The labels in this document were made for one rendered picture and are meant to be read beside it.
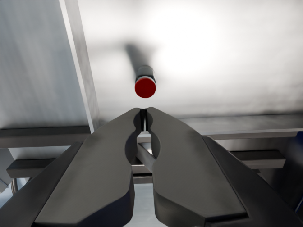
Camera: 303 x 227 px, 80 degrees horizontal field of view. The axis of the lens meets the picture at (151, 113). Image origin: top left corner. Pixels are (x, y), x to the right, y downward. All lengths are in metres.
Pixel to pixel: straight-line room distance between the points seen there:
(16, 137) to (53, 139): 0.05
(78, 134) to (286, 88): 0.26
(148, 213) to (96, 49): 0.30
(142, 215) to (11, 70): 0.32
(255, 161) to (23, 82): 0.32
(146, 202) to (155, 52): 0.26
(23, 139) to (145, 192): 0.20
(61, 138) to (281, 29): 0.28
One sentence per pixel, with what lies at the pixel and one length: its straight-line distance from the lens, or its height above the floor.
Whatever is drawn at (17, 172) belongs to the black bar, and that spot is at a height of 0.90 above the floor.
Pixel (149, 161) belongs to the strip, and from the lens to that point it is 0.24.
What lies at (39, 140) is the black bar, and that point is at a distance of 0.28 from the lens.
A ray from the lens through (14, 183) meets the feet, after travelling 1.87.
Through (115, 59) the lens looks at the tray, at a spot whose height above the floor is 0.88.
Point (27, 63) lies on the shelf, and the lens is 0.26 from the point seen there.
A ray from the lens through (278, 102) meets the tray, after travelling 0.28.
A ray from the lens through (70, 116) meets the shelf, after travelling 0.26.
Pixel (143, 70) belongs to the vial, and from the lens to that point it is 0.19.
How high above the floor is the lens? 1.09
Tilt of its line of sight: 61 degrees down
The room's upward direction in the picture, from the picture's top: 178 degrees clockwise
